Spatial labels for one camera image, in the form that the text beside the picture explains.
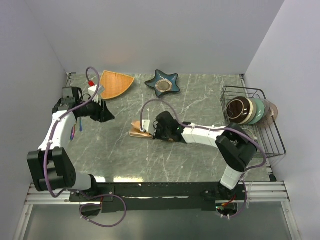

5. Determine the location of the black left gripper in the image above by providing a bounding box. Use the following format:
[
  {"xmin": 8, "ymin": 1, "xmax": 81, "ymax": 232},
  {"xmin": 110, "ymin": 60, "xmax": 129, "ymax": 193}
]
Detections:
[{"xmin": 78, "ymin": 95, "xmax": 115, "ymax": 123}]

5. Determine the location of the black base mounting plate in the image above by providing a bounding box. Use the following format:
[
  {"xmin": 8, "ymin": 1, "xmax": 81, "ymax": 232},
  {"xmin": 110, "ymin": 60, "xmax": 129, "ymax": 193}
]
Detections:
[{"xmin": 69, "ymin": 182, "xmax": 246, "ymax": 213}]

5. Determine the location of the black wire dish rack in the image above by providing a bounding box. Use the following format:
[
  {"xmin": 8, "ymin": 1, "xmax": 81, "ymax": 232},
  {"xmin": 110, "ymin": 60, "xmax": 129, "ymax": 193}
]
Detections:
[{"xmin": 220, "ymin": 85, "xmax": 287, "ymax": 158}]

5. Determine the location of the iridescent knife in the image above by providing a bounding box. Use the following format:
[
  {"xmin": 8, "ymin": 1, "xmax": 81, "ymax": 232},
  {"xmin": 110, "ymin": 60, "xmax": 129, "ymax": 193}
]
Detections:
[{"xmin": 70, "ymin": 123, "xmax": 77, "ymax": 141}]

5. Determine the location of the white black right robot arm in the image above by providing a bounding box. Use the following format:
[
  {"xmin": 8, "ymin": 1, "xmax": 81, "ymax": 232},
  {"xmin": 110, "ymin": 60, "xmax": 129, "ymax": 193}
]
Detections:
[{"xmin": 142, "ymin": 111, "xmax": 258, "ymax": 200}]

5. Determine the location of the aluminium frame rail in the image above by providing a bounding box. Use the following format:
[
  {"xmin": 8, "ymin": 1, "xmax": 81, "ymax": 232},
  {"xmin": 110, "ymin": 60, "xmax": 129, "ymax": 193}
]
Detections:
[{"xmin": 13, "ymin": 181, "xmax": 302, "ymax": 240}]

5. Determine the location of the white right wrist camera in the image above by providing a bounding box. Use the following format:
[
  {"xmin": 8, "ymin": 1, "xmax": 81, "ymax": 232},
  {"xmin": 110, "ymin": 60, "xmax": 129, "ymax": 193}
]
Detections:
[{"xmin": 140, "ymin": 119, "xmax": 155, "ymax": 135}]

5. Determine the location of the orange woven shield tray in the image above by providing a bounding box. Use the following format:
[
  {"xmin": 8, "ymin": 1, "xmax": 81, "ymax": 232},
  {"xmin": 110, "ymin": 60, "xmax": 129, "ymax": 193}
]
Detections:
[{"xmin": 100, "ymin": 70, "xmax": 135, "ymax": 100}]

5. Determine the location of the peach satin napkin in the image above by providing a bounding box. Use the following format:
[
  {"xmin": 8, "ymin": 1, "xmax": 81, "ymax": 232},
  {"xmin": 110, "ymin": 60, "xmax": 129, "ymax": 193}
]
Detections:
[{"xmin": 129, "ymin": 120, "xmax": 153, "ymax": 138}]

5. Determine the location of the green plate in rack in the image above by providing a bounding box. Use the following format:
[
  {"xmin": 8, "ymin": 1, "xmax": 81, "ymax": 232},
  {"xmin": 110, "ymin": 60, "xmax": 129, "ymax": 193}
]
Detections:
[{"xmin": 247, "ymin": 98, "xmax": 266, "ymax": 125}]

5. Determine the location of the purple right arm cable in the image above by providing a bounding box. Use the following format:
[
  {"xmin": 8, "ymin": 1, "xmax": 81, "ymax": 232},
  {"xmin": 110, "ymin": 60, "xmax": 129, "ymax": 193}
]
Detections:
[{"xmin": 139, "ymin": 99, "xmax": 267, "ymax": 219}]

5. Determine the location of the iridescent spoon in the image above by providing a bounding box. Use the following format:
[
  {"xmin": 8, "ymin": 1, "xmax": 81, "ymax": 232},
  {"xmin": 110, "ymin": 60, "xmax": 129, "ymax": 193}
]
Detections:
[{"xmin": 78, "ymin": 117, "xmax": 83, "ymax": 132}]

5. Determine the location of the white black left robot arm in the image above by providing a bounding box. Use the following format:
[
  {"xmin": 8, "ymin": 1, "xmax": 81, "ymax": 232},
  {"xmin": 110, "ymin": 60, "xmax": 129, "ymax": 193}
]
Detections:
[{"xmin": 27, "ymin": 85, "xmax": 115, "ymax": 201}]

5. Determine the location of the ribbed grey cup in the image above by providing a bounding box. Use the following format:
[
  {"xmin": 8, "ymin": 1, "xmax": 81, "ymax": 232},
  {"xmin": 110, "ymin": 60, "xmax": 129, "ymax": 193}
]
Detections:
[{"xmin": 242, "ymin": 128, "xmax": 258, "ymax": 142}]

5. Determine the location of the brown bowl in rack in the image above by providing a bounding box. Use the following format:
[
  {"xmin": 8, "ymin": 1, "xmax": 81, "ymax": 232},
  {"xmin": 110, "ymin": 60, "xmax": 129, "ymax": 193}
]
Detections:
[{"xmin": 226, "ymin": 96, "xmax": 254, "ymax": 125}]

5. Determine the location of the blue star-shaped dish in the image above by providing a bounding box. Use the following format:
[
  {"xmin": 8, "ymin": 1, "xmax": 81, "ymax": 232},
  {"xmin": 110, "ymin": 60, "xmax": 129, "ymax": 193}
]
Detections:
[{"xmin": 144, "ymin": 69, "xmax": 180, "ymax": 98}]

